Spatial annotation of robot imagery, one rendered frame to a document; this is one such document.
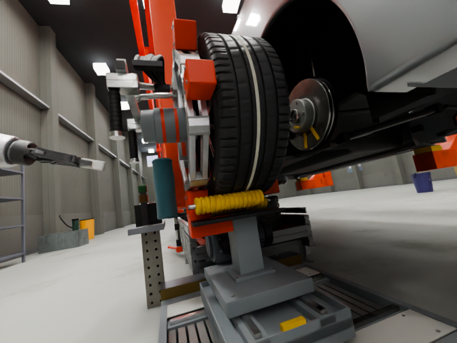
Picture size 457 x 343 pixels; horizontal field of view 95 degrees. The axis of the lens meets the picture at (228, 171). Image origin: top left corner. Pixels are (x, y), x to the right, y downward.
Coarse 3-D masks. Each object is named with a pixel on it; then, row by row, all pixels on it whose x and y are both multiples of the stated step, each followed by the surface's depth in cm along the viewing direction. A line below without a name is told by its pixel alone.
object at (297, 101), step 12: (300, 84) 98; (312, 84) 90; (324, 84) 86; (300, 96) 99; (312, 96) 91; (324, 96) 84; (300, 108) 92; (312, 108) 91; (324, 108) 85; (300, 120) 93; (312, 120) 92; (324, 120) 86; (300, 132) 97; (324, 132) 86; (300, 144) 102; (312, 144) 94
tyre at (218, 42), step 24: (216, 48) 62; (240, 48) 65; (264, 48) 68; (216, 72) 59; (240, 72) 61; (264, 72) 63; (216, 96) 60; (240, 96) 60; (264, 96) 62; (288, 96) 65; (216, 120) 62; (240, 120) 60; (264, 120) 63; (288, 120) 65; (216, 144) 65; (240, 144) 62; (264, 144) 66; (216, 168) 68; (240, 168) 66; (264, 168) 70; (216, 192) 74; (264, 192) 85
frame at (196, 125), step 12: (180, 60) 63; (180, 72) 64; (192, 108) 61; (204, 108) 62; (192, 120) 60; (204, 120) 61; (192, 132) 61; (204, 132) 62; (180, 144) 109; (192, 144) 63; (204, 144) 65; (180, 156) 108; (192, 156) 66; (204, 156) 67; (180, 168) 107; (192, 168) 68; (204, 168) 70; (192, 180) 71; (204, 180) 73
